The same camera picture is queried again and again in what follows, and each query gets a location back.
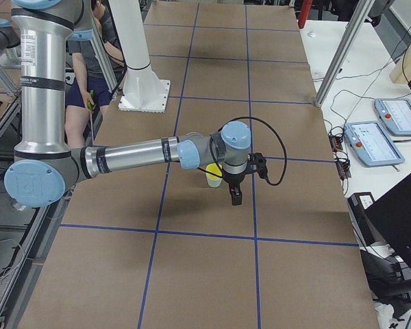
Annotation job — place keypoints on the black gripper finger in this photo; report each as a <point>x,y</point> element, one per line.
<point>236,195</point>

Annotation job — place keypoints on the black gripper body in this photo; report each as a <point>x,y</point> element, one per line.
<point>233,179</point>

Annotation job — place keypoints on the yellow plastic cup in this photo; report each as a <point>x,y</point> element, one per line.
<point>214,171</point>

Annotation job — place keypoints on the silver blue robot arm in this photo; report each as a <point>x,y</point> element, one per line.
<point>52,155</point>
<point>9,39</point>

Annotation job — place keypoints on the green plastic cup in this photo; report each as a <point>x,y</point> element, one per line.
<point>213,182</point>

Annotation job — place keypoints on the near blue teach pendant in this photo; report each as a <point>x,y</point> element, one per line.
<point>372,144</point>

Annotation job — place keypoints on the blue teach pendant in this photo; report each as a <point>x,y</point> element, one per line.
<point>372,144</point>
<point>395,114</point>

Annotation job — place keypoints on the green pen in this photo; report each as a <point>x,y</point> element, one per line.
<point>90,104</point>

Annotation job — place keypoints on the seated person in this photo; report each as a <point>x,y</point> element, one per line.
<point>89,75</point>

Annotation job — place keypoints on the far blue teach pendant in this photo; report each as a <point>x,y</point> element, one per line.
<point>395,114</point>

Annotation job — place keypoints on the red cylinder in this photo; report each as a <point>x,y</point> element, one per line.
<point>304,12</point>

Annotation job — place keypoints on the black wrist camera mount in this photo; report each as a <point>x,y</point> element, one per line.
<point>257,164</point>

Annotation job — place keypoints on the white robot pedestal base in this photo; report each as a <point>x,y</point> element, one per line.
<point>142,89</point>

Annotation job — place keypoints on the aluminium frame post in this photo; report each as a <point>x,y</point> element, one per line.
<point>351,31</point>

